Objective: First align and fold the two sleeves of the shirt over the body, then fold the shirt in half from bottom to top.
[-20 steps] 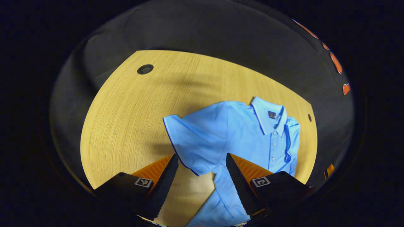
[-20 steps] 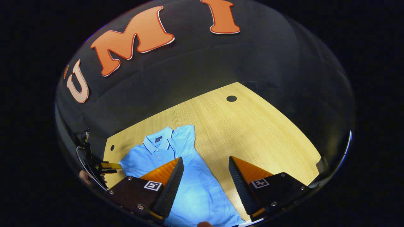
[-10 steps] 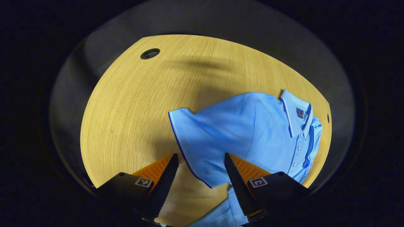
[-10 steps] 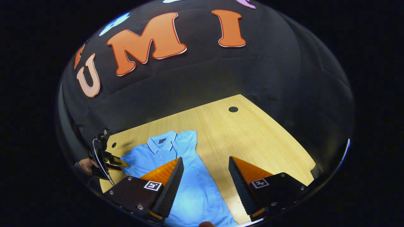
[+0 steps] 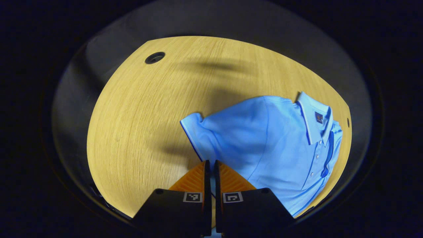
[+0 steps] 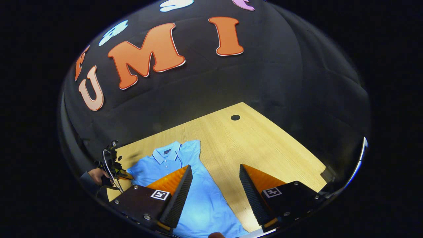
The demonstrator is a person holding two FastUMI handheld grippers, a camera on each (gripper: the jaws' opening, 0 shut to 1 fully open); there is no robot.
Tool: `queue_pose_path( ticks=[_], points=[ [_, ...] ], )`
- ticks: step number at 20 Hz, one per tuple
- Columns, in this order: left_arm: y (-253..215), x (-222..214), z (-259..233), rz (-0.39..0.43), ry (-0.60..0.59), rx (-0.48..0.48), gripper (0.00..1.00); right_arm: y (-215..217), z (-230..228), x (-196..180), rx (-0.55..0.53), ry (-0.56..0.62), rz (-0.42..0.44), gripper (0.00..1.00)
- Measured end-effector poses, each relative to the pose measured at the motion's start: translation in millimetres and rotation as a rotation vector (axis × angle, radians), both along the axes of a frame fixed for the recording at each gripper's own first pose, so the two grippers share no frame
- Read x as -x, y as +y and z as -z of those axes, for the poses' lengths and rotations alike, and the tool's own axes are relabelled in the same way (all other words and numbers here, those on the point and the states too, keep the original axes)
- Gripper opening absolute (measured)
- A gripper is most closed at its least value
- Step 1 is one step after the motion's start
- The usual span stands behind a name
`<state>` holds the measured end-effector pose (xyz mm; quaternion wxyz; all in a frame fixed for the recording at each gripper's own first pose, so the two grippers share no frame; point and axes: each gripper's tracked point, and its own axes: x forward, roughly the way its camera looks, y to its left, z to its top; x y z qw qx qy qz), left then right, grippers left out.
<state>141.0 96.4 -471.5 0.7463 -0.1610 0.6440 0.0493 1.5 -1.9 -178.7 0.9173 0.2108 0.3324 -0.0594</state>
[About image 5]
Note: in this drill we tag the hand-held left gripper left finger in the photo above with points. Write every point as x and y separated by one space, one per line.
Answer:
207 185

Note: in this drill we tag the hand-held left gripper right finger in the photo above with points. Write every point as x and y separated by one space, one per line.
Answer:
217 185

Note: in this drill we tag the light blue T-shirt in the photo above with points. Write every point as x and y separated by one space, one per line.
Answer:
264 138

